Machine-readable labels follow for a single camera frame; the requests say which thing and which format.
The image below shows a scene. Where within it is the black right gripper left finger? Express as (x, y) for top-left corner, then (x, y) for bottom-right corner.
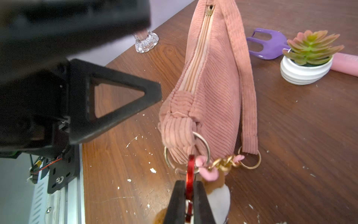
(163, 180), (186, 224)

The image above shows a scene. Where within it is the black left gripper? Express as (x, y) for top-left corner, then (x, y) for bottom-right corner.
(1, 1), (162, 159)

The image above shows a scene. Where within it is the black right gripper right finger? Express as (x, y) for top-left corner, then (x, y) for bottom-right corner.
(193, 181), (215, 224)

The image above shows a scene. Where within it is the brown white plush keychain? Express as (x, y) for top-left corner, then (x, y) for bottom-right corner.
(153, 155), (245, 224)

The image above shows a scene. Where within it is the pink corduroy bag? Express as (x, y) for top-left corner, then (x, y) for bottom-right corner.
(159, 1), (259, 167)

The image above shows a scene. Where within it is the pink vase with leaves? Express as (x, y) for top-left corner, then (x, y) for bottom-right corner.
(133, 29), (159, 53)

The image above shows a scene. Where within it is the succulent in white pot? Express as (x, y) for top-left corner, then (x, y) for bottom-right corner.
(280, 30), (344, 85)

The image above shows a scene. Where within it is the purple pink garden fork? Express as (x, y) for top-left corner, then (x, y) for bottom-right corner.
(247, 28), (358, 77)

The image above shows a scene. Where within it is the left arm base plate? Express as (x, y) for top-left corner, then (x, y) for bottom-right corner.
(47, 145), (80, 194)

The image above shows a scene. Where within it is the aluminium front rail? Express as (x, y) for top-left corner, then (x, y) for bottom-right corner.
(29, 144), (85, 224)

